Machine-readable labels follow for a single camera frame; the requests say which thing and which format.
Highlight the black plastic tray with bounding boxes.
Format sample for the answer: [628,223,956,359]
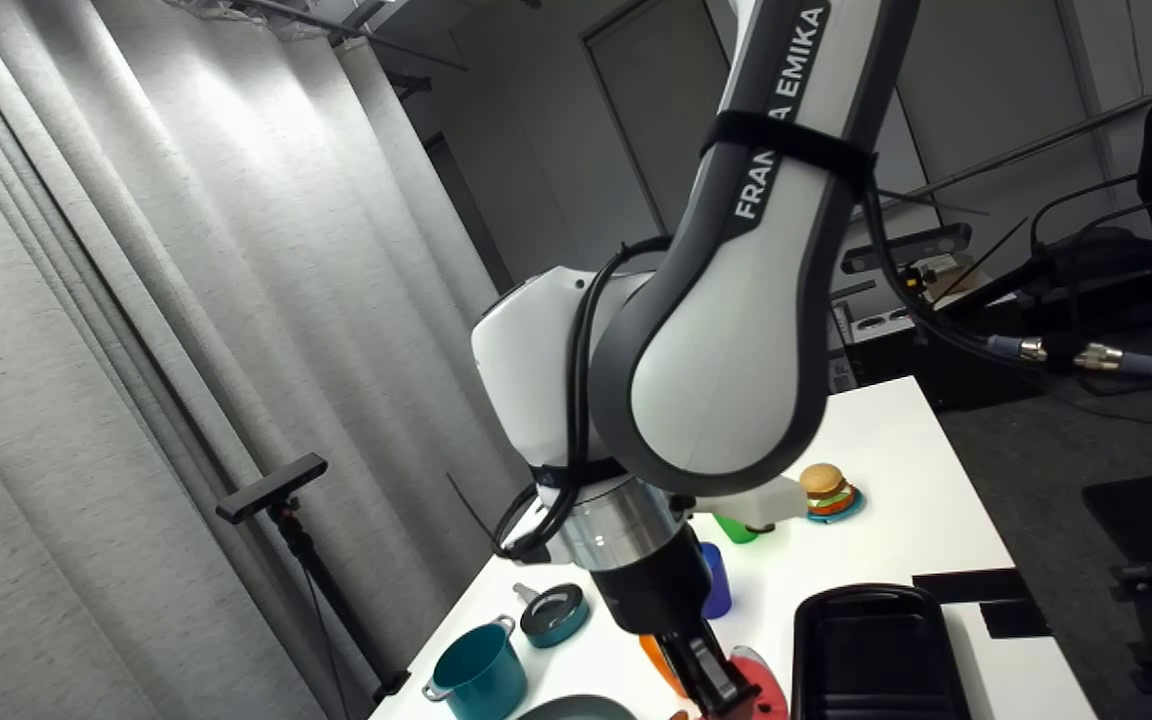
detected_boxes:
[788,580,968,720]

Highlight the grey toy plate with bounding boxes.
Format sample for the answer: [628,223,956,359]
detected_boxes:
[512,692,639,720]

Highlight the white curtain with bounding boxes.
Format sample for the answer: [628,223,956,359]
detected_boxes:
[0,0,582,720]

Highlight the long black tape strip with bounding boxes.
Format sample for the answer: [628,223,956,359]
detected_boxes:
[911,568,1025,603]

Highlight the small teal toy pan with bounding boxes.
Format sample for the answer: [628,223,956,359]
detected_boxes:
[512,580,596,652]

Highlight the green plastic cup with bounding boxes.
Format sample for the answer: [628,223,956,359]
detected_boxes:
[711,512,780,547]

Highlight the toy burger on teal plate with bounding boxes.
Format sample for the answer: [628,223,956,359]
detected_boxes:
[796,461,868,528]

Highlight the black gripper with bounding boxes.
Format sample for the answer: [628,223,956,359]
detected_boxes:
[596,530,760,720]

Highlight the teal toy pot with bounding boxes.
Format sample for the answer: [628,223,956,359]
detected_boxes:
[421,610,532,720]

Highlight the black camera tripod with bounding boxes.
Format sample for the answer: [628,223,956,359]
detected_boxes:
[213,450,414,702]

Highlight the plush watermelon slice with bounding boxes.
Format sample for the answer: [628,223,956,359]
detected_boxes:
[726,642,792,720]

